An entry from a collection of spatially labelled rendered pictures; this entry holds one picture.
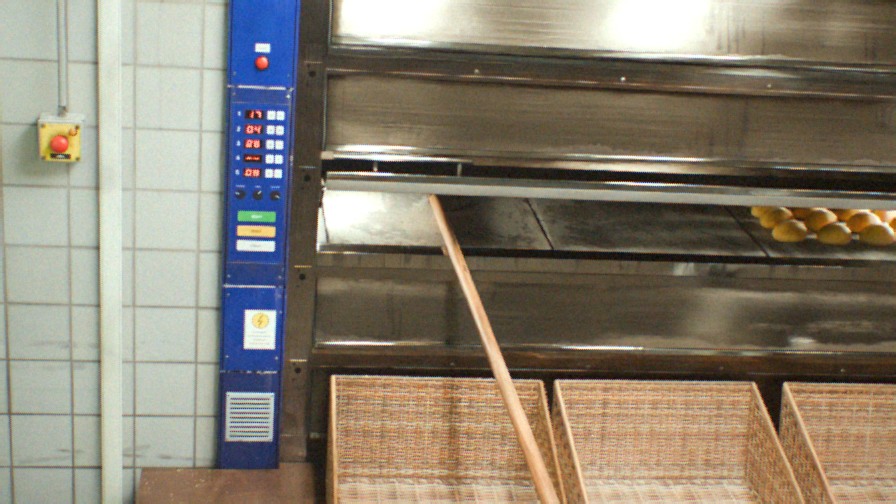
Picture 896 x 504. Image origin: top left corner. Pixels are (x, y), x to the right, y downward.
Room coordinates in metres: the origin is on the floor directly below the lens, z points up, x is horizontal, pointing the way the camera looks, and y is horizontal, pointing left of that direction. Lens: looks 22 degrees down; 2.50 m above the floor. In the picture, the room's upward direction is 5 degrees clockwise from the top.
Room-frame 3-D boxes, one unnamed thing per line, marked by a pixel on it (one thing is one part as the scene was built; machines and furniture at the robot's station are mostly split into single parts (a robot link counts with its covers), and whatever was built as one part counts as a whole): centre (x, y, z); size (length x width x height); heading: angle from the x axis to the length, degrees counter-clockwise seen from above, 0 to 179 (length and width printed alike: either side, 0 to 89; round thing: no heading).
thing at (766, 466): (3.08, -0.61, 0.72); 0.56 x 0.49 x 0.28; 100
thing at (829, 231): (3.87, -1.06, 1.21); 0.61 x 0.48 x 0.06; 9
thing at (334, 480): (2.98, -0.03, 0.72); 0.56 x 0.49 x 0.28; 98
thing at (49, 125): (3.06, 0.91, 1.46); 0.10 x 0.07 x 0.10; 99
